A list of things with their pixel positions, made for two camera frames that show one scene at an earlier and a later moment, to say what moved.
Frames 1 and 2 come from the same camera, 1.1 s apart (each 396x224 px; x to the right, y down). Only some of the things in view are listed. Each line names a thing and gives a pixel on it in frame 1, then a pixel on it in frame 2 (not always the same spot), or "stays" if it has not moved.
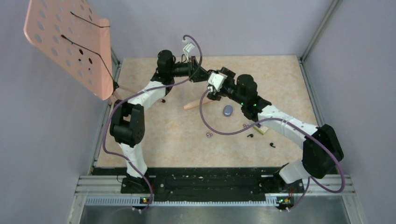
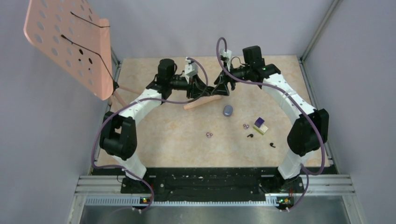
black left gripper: (199, 74) → (196, 88)
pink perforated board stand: (70, 34) stays
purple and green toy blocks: (262, 129) stays
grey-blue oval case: (228, 110) stays
